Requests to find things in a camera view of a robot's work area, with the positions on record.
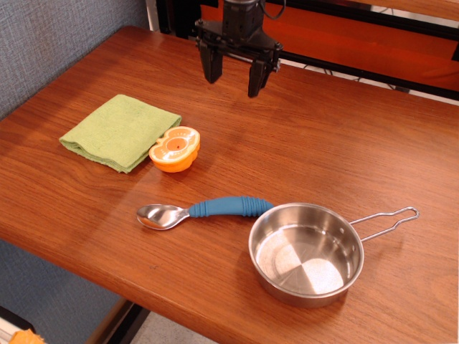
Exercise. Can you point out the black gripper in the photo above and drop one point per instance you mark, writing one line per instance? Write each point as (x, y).
(240, 35)

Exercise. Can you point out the stainless steel pot with handle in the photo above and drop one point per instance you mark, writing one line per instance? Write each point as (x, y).
(306, 255)

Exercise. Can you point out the green folded towel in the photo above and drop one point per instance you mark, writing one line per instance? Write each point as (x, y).
(120, 133)

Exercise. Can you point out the orange toy fruit half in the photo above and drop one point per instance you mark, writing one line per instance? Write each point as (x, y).
(176, 150)

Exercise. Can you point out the orange object at floor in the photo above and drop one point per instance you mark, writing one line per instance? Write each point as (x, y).
(26, 337)

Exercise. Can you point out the black metal frame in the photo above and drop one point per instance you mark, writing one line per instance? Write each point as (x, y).
(358, 71)

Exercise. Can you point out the spoon with blue handle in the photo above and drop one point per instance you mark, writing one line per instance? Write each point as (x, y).
(165, 217)

